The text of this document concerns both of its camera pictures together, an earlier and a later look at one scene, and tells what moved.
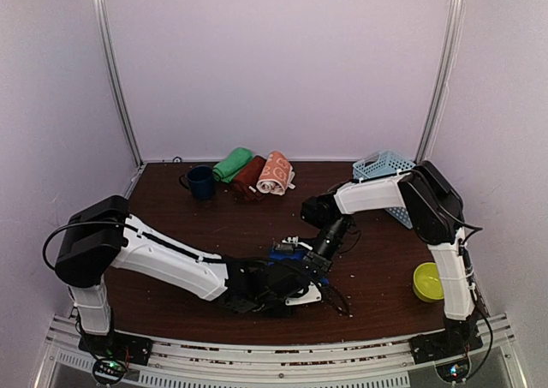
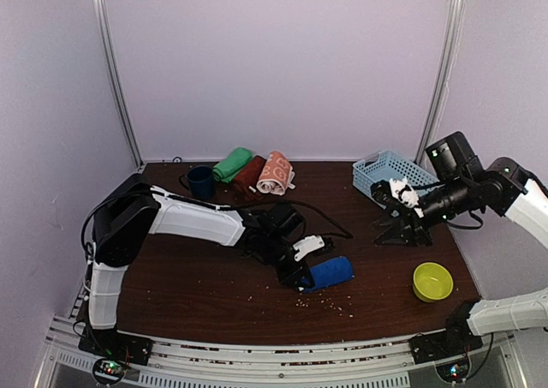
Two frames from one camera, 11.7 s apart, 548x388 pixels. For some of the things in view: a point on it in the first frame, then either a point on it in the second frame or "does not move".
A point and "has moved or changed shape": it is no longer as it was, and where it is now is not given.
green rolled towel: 237,159 does not move
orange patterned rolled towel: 276,175 does not move
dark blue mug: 200,181 does not move
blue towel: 290,255 has moved or changed shape
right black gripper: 318,261 to 413,234
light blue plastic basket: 377,163 does not move
